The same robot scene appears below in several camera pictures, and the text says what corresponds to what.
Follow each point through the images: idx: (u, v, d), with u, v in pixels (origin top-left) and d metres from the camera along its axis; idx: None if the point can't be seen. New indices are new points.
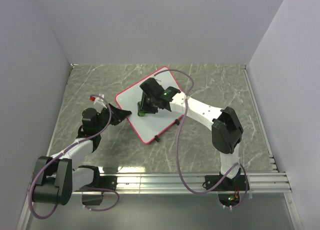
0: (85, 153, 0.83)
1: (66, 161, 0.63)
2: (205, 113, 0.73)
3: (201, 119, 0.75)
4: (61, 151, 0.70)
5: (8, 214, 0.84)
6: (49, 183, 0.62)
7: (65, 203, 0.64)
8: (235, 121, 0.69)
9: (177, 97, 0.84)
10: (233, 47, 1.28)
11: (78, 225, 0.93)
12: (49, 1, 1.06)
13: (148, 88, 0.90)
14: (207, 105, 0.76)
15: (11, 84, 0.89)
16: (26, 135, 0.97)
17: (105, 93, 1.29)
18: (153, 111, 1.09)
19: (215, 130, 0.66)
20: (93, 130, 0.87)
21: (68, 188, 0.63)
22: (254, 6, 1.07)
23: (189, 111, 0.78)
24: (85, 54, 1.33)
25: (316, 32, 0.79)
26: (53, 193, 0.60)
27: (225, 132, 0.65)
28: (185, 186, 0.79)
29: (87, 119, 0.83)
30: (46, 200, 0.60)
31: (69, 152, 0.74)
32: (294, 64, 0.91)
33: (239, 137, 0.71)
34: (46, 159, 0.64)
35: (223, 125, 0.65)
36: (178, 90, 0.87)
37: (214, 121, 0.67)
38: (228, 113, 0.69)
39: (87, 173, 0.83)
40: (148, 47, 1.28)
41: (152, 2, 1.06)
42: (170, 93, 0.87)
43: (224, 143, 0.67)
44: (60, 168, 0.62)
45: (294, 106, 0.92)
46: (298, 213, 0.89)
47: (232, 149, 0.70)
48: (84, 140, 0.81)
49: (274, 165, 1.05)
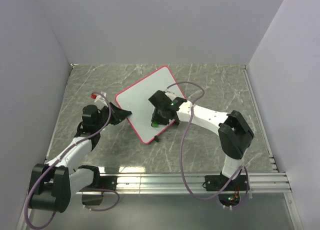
0: (84, 154, 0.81)
1: (63, 169, 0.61)
2: (211, 118, 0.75)
3: (208, 125, 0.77)
4: (57, 157, 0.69)
5: (8, 215, 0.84)
6: (46, 191, 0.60)
7: (63, 210, 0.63)
8: (243, 125, 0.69)
9: (184, 106, 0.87)
10: (233, 47, 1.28)
11: (77, 225, 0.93)
12: (49, 0, 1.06)
13: (156, 100, 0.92)
14: (213, 111, 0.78)
15: (12, 84, 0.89)
16: (26, 135, 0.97)
17: (105, 93, 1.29)
18: (164, 122, 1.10)
19: (222, 135, 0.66)
20: (92, 128, 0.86)
21: (65, 195, 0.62)
22: (254, 6, 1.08)
23: (196, 118, 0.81)
24: (85, 54, 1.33)
25: (316, 31, 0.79)
26: (50, 202, 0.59)
27: (233, 137, 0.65)
28: (186, 186, 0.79)
29: (86, 115, 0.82)
30: (45, 208, 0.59)
31: (66, 158, 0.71)
32: (294, 64, 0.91)
33: (250, 141, 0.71)
34: (42, 168, 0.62)
35: (230, 129, 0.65)
36: (184, 100, 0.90)
37: (221, 125, 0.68)
38: (235, 116, 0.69)
39: (86, 174, 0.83)
40: (148, 47, 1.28)
41: (152, 2, 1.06)
42: (177, 102, 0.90)
43: (233, 148, 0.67)
44: (56, 178, 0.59)
45: (294, 106, 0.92)
46: (298, 213, 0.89)
47: (242, 154, 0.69)
48: (82, 140, 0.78)
49: (274, 165, 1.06)
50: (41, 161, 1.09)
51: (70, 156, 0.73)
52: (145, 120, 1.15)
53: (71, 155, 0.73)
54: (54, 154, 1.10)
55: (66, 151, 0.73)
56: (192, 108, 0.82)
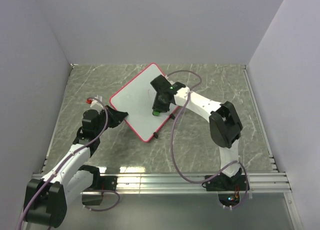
0: (81, 163, 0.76)
1: (58, 186, 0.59)
2: (205, 106, 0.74)
3: (202, 112, 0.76)
4: (53, 171, 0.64)
5: (8, 215, 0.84)
6: (41, 206, 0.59)
7: (59, 222, 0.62)
8: (234, 117, 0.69)
9: (181, 91, 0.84)
10: (233, 47, 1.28)
11: (78, 224, 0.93)
12: None
13: (156, 85, 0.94)
14: (208, 99, 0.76)
15: (11, 84, 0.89)
16: (25, 136, 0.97)
17: (105, 93, 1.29)
18: (164, 109, 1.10)
19: (212, 122, 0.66)
20: (92, 133, 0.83)
21: (60, 210, 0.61)
22: (253, 6, 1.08)
23: (191, 103, 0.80)
24: (85, 54, 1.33)
25: (316, 33, 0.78)
26: (45, 218, 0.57)
27: (222, 125, 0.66)
28: (179, 173, 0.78)
29: (87, 120, 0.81)
30: (40, 222, 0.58)
31: (62, 171, 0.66)
32: (294, 65, 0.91)
33: (238, 133, 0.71)
34: (37, 184, 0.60)
35: (220, 117, 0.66)
36: (183, 85, 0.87)
37: (212, 112, 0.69)
38: (227, 107, 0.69)
39: (86, 179, 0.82)
40: (148, 47, 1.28)
41: (152, 3, 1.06)
42: (175, 86, 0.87)
43: (220, 135, 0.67)
44: (51, 197, 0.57)
45: (294, 106, 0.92)
46: (298, 213, 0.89)
47: (229, 144, 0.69)
48: (79, 149, 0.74)
49: (274, 165, 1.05)
50: (41, 161, 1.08)
51: (66, 168, 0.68)
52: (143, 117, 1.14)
53: (67, 168, 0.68)
54: (54, 154, 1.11)
55: (61, 164, 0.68)
56: (188, 94, 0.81)
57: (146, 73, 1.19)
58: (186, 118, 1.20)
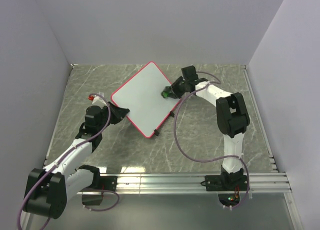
0: (84, 157, 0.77)
1: (59, 177, 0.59)
2: (217, 94, 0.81)
3: (213, 100, 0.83)
4: (55, 162, 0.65)
5: (7, 215, 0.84)
6: (41, 197, 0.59)
7: (58, 215, 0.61)
8: (241, 107, 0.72)
9: (202, 83, 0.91)
10: (233, 47, 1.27)
11: (78, 224, 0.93)
12: None
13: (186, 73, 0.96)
14: (222, 90, 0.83)
15: (12, 84, 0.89)
16: (26, 135, 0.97)
17: (105, 93, 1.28)
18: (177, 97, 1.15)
19: (218, 106, 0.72)
20: (95, 129, 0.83)
21: (60, 201, 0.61)
22: (254, 6, 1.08)
23: (206, 91, 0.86)
24: (85, 54, 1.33)
25: (316, 31, 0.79)
26: (45, 208, 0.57)
27: (226, 110, 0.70)
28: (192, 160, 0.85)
29: (89, 116, 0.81)
30: (39, 213, 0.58)
31: (64, 163, 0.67)
32: (294, 63, 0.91)
33: (243, 126, 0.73)
34: (39, 174, 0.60)
35: (226, 103, 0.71)
36: (206, 80, 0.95)
37: (220, 97, 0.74)
38: (236, 97, 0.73)
39: (85, 177, 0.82)
40: (148, 47, 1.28)
41: (151, 3, 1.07)
42: (200, 81, 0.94)
43: (223, 120, 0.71)
44: (52, 187, 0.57)
45: (294, 105, 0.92)
46: (298, 213, 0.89)
47: (231, 132, 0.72)
48: (82, 143, 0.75)
49: (274, 165, 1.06)
50: (41, 161, 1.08)
51: (68, 161, 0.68)
52: (144, 111, 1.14)
53: (69, 160, 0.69)
54: (54, 155, 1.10)
55: (63, 157, 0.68)
56: (207, 85, 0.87)
57: (145, 72, 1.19)
58: (186, 118, 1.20)
